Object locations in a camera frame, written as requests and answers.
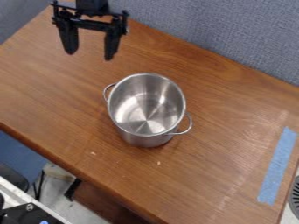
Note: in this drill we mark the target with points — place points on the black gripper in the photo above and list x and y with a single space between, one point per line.
91 15

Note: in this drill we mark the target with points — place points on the stainless steel pot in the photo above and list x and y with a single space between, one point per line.
147 108

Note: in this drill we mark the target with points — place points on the black round chair base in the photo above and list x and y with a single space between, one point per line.
12 176

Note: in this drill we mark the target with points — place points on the black device bottom left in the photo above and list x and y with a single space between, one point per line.
25 214

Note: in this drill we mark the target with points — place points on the blue tape strip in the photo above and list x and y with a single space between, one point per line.
276 167

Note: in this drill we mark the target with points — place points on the dark fan grille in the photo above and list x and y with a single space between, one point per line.
294 198

